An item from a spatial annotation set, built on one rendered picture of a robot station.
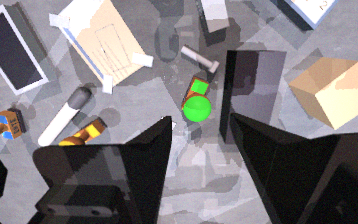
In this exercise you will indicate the brown rubber stamp with blue knob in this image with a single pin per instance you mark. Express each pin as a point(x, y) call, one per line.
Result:
point(11, 123)

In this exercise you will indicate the grey square tray with dark pad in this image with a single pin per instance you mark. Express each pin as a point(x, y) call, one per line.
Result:
point(22, 63)

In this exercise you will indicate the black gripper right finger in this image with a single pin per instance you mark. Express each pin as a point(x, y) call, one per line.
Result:
point(290, 172)

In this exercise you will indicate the beige cube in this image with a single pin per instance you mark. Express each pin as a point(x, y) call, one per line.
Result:
point(328, 90)

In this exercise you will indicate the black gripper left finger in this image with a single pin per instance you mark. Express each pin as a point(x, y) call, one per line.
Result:
point(137, 167)

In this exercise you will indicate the brown rubber stamp with yellow top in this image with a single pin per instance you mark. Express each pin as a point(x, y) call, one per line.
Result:
point(83, 135)

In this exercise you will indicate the cream paper card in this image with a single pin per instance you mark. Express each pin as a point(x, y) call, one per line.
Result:
point(101, 37)

